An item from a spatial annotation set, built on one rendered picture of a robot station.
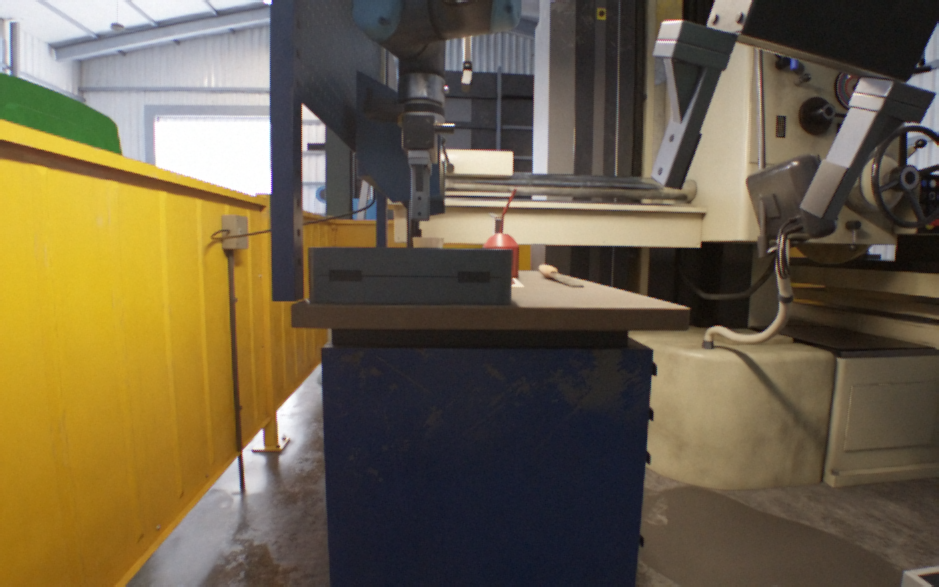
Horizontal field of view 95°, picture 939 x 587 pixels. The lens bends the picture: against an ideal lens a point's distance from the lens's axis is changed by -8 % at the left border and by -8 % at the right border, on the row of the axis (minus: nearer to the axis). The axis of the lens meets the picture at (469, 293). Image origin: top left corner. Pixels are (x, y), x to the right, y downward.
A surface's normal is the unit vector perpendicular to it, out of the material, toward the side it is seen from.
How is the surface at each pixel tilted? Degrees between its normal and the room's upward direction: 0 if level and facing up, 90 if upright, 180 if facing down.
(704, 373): 90
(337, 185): 90
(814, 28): 113
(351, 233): 90
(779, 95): 90
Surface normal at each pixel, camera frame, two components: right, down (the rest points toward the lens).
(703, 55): 0.04, 0.48
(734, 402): -0.15, 0.10
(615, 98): 0.10, 0.10
